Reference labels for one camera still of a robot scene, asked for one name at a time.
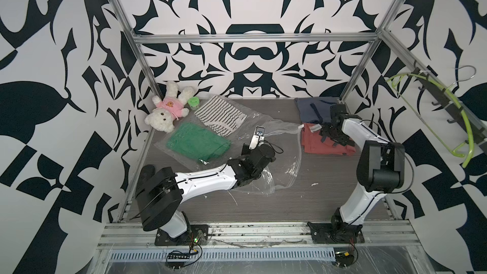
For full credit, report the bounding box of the red tank top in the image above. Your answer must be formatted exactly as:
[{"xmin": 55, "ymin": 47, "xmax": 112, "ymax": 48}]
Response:
[{"xmin": 301, "ymin": 123, "xmax": 356, "ymax": 156}]

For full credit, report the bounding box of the blue tank top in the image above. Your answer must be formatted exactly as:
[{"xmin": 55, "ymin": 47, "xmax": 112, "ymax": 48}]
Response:
[{"xmin": 294, "ymin": 96, "xmax": 339, "ymax": 124}]

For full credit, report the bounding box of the clear plastic vacuum bag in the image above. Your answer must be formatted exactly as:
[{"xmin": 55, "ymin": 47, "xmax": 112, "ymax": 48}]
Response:
[{"xmin": 154, "ymin": 96, "xmax": 303, "ymax": 194}]

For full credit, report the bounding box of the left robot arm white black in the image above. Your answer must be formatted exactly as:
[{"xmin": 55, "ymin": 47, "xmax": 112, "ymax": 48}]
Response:
[{"xmin": 133, "ymin": 142, "xmax": 276, "ymax": 238}]

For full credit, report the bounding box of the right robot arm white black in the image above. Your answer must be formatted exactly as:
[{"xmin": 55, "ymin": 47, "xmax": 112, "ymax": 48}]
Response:
[{"xmin": 320, "ymin": 104, "xmax": 405, "ymax": 235}]

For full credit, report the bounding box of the striped white black garment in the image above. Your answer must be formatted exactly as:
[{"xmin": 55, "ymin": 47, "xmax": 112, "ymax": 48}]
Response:
[{"xmin": 195, "ymin": 96, "xmax": 248, "ymax": 137}]

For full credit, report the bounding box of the green folded garment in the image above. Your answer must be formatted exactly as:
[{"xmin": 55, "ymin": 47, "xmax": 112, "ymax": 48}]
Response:
[{"xmin": 165, "ymin": 123, "xmax": 232, "ymax": 162}]

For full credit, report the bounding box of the white teddy bear pink shirt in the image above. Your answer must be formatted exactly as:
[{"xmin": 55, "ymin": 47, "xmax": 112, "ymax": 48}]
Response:
[{"xmin": 145, "ymin": 81, "xmax": 196, "ymax": 133}]

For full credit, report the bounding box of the black oblong case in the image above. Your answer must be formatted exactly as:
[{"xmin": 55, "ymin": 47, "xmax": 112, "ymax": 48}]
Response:
[{"xmin": 134, "ymin": 165, "xmax": 155, "ymax": 202}]

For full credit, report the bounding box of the green clothes hanger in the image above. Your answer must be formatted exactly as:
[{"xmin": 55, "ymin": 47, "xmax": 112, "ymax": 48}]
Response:
[{"xmin": 386, "ymin": 72, "xmax": 475, "ymax": 168}]

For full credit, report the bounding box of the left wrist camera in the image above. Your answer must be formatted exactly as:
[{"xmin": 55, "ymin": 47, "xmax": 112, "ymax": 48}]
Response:
[{"xmin": 249, "ymin": 126, "xmax": 265, "ymax": 150}]

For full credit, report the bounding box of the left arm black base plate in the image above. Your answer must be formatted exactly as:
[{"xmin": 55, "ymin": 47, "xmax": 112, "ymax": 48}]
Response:
[{"xmin": 154, "ymin": 224, "xmax": 209, "ymax": 247}]

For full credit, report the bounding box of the white slotted cable duct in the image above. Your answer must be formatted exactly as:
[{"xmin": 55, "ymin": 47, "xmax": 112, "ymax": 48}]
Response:
[{"xmin": 110, "ymin": 247, "xmax": 336, "ymax": 262}]

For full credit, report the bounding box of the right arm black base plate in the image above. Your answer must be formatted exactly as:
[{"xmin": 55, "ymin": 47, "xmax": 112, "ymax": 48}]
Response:
[{"xmin": 307, "ymin": 221, "xmax": 363, "ymax": 244}]

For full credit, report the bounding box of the black wall hook rack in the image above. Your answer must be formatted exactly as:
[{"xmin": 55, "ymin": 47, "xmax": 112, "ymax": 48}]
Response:
[{"xmin": 412, "ymin": 60, "xmax": 486, "ymax": 152}]

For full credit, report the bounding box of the metal wire hanger hook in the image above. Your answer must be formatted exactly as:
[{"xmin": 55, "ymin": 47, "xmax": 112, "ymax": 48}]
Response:
[{"xmin": 446, "ymin": 65, "xmax": 477, "ymax": 91}]

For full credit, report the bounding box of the aluminium cage frame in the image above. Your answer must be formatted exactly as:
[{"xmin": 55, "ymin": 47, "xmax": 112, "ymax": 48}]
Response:
[{"xmin": 110, "ymin": 0, "xmax": 486, "ymax": 224}]

